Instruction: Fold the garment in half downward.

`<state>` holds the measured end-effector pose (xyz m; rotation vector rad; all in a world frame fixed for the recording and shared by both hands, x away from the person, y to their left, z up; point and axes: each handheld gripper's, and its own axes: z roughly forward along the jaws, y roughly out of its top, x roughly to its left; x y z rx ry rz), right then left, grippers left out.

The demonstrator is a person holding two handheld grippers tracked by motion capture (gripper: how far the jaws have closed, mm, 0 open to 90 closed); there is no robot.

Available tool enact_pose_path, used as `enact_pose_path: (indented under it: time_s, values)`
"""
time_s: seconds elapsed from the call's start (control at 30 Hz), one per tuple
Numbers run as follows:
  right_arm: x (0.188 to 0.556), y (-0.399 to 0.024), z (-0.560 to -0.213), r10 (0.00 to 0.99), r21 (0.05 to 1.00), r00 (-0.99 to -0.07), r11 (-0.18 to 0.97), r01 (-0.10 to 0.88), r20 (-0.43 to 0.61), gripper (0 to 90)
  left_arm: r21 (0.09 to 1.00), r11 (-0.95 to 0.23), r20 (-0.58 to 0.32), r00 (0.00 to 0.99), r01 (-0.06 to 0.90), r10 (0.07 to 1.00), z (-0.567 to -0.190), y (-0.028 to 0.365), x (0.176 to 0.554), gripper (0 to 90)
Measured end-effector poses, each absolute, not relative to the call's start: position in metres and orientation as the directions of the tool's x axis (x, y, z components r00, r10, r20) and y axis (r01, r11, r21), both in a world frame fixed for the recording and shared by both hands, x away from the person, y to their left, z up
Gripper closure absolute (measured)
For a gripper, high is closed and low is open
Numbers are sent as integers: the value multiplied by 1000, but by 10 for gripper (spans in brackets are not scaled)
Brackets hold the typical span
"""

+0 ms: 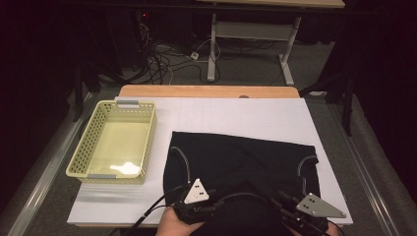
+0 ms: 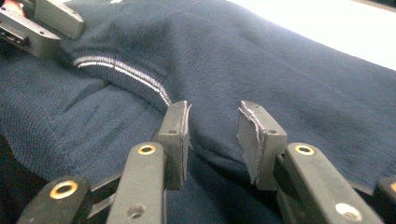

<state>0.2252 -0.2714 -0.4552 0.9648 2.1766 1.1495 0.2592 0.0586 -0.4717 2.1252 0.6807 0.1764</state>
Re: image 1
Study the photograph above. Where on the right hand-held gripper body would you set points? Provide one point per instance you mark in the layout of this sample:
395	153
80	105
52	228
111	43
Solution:
319	208

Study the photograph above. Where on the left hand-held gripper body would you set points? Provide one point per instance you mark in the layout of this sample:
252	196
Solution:
196	196

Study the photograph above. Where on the black sleeveless vest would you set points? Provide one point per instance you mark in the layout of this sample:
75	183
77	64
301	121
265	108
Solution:
242	157

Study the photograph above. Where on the pale yellow plastic basket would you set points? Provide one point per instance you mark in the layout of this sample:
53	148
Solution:
114	144

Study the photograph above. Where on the person's right hand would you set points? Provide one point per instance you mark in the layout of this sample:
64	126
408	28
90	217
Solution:
334	229

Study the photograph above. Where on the person's left hand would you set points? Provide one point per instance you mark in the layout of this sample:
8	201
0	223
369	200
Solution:
173	224

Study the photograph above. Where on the white table cover sheet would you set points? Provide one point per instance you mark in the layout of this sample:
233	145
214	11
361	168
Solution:
229	114

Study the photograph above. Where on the black metal stand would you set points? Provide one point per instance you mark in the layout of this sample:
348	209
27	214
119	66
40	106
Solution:
78	95
347	105

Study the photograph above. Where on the white power adapter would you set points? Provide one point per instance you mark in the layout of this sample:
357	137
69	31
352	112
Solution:
194	55

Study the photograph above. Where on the white-framed desk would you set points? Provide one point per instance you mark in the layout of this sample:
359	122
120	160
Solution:
252	31

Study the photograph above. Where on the metal floor rail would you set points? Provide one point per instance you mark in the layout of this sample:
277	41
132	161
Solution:
367	177
49	170

